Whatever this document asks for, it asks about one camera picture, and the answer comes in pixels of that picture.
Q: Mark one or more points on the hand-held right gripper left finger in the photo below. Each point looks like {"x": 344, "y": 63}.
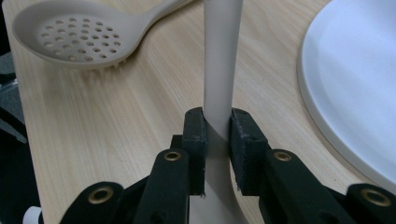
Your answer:
{"x": 196, "y": 155}

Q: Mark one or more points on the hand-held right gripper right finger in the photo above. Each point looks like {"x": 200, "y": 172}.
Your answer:
{"x": 246, "y": 155}

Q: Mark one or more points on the beige slotted spatula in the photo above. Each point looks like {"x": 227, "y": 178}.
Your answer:
{"x": 222, "y": 62}

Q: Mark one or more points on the white utensil rack stand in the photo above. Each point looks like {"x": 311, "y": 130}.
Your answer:
{"x": 351, "y": 77}

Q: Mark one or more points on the beige skimmer spoon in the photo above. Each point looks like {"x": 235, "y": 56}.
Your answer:
{"x": 31, "y": 31}

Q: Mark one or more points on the aluminium floor rail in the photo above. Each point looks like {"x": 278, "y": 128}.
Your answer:
{"x": 9, "y": 102}

